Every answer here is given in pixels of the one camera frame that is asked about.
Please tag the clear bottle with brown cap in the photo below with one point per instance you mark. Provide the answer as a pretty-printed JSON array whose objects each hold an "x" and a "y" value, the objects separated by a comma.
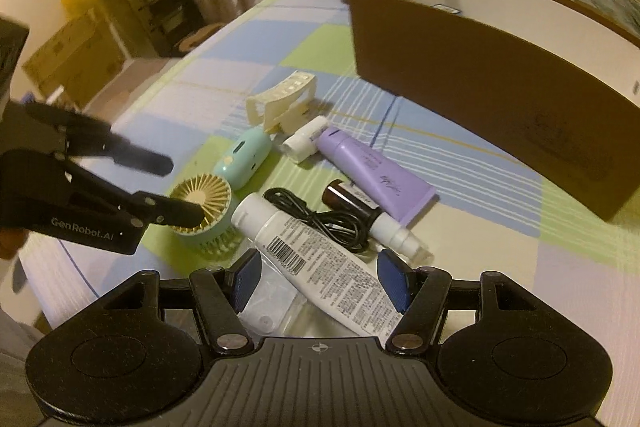
[{"x": 350, "y": 198}]

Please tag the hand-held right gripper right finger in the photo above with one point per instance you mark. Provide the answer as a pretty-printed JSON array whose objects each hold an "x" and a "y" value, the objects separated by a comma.
[{"x": 392, "y": 279}]

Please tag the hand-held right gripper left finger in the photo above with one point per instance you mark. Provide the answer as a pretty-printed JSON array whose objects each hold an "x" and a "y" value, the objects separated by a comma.
[{"x": 247, "y": 279}]

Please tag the purple cosmetic tube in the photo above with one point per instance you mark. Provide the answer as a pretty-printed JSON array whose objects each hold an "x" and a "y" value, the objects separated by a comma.
[{"x": 370, "y": 167}]

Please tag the white tube with barcode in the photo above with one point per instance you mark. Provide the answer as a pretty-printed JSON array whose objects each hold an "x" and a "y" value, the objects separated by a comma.
[{"x": 320, "y": 267}]

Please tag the woven basket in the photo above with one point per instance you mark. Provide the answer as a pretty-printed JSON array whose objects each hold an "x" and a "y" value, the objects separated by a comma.
[{"x": 200, "y": 38}]

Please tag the mint green handheld fan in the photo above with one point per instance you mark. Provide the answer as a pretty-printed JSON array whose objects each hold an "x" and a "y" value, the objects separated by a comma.
[{"x": 212, "y": 192}]

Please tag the small white tube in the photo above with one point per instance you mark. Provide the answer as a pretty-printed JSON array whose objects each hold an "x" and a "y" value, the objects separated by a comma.
[{"x": 302, "y": 141}]

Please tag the checkered tablecloth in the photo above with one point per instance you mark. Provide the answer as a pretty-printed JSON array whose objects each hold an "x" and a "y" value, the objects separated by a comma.
[{"x": 225, "y": 72}]

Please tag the tan cardboard carton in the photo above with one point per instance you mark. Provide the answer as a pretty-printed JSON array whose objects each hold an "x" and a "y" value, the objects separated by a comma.
[{"x": 75, "y": 57}]

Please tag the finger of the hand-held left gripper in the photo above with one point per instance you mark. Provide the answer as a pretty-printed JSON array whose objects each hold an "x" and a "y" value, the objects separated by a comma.
[
  {"x": 135, "y": 157},
  {"x": 170, "y": 212}
]

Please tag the brown cardboard box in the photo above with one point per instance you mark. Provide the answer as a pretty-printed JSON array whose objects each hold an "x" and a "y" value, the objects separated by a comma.
[{"x": 475, "y": 77}]

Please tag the clear plastic bag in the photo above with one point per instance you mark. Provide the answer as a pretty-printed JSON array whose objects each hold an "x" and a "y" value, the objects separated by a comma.
[{"x": 272, "y": 302}]

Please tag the cream hair claw clip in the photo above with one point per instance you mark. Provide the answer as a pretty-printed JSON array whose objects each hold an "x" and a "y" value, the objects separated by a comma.
[{"x": 280, "y": 94}]

